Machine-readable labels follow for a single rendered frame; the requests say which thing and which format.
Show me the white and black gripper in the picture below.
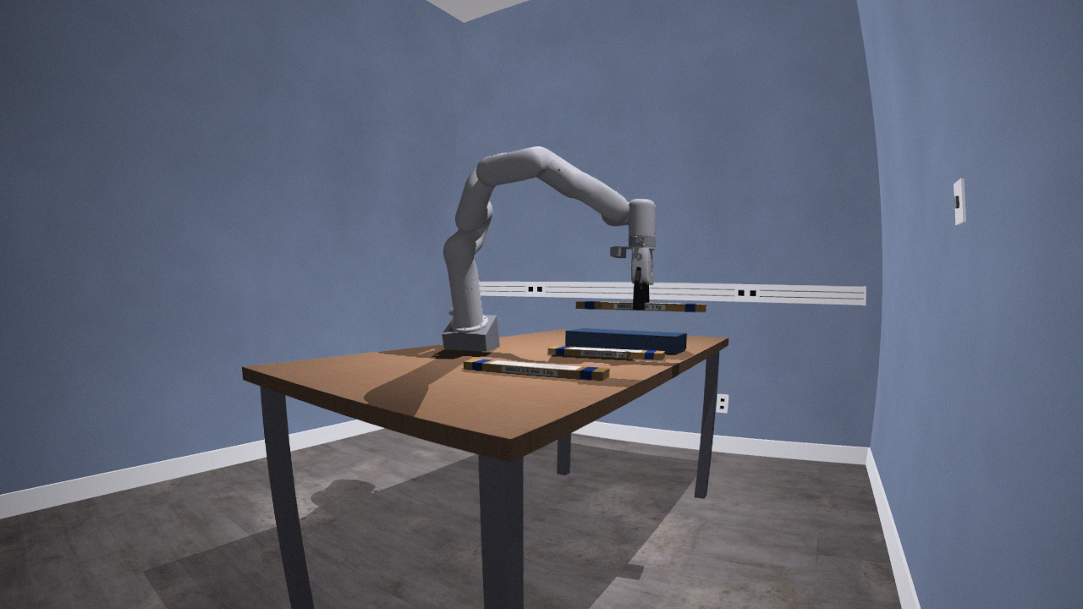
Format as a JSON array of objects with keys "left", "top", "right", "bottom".
[{"left": 629, "top": 246, "right": 656, "bottom": 310}]

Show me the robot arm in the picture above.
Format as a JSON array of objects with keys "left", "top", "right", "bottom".
[{"left": 443, "top": 146, "right": 656, "bottom": 332}]

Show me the tan cardboard pack with white label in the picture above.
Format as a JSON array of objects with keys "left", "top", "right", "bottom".
[
  {"left": 464, "top": 359, "right": 610, "bottom": 381},
  {"left": 575, "top": 301, "right": 706, "bottom": 312}
]

